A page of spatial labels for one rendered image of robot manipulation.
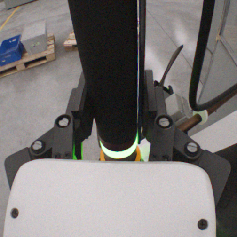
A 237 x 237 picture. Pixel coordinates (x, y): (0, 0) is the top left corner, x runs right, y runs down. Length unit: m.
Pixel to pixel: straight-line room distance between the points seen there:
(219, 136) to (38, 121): 2.03
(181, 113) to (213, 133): 0.13
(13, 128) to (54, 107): 0.58
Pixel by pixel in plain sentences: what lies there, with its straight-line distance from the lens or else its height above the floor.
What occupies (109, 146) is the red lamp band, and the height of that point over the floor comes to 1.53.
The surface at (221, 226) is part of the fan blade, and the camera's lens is 0.27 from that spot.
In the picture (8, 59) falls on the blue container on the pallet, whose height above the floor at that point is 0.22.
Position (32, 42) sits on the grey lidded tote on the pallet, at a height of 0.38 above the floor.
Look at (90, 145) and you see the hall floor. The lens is 1.96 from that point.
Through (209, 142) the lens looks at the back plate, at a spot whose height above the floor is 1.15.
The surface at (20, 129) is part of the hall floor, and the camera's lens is 2.39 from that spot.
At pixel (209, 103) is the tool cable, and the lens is 0.29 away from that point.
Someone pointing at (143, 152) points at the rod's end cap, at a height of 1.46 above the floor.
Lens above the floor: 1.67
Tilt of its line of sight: 52 degrees down
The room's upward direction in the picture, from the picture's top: 5 degrees counter-clockwise
